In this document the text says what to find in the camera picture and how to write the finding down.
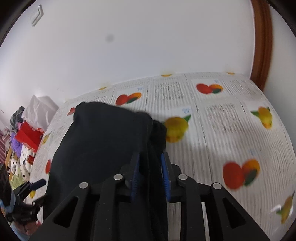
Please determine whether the black sweatshirt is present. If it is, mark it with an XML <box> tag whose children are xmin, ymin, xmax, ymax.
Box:
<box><xmin>43</xmin><ymin>102</ymin><xmax>168</xmax><ymax>240</ymax></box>

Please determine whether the person's left hand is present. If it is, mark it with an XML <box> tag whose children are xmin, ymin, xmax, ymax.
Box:
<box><xmin>11</xmin><ymin>222</ymin><xmax>41</xmax><ymax>239</ymax></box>

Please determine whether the green bedding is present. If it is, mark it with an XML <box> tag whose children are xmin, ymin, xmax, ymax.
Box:
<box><xmin>10</xmin><ymin>174</ymin><xmax>26</xmax><ymax>190</ymax></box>

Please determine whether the white black-dotted cloth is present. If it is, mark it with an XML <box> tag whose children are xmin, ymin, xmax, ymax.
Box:
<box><xmin>11</xmin><ymin>145</ymin><xmax>35</xmax><ymax>182</ymax></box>

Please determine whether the purple plastic object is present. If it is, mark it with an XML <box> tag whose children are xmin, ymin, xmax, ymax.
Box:
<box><xmin>11</xmin><ymin>132</ymin><xmax>22</xmax><ymax>158</ymax></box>

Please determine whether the red paper bag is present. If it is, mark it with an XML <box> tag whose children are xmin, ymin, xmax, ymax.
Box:
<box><xmin>15</xmin><ymin>121</ymin><xmax>44</xmax><ymax>153</ymax></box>

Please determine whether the grey plaid cloth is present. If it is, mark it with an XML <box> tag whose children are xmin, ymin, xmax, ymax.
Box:
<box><xmin>10</xmin><ymin>106</ymin><xmax>25</xmax><ymax>133</ymax></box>

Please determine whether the white Miniso plastic bag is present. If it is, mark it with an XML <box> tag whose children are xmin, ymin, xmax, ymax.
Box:
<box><xmin>22</xmin><ymin>95</ymin><xmax>59</xmax><ymax>132</ymax></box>

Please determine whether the fruit print tablecloth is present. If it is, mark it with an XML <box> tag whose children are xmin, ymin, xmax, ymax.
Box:
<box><xmin>30</xmin><ymin>73</ymin><xmax>295</xmax><ymax>240</ymax></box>

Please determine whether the white wall switch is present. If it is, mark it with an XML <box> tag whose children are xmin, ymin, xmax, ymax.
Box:
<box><xmin>30</xmin><ymin>4</ymin><xmax>44</xmax><ymax>27</ymax></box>

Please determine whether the brown wooden door frame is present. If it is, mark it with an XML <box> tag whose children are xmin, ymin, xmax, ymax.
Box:
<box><xmin>250</xmin><ymin>0</ymin><xmax>273</xmax><ymax>90</ymax></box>

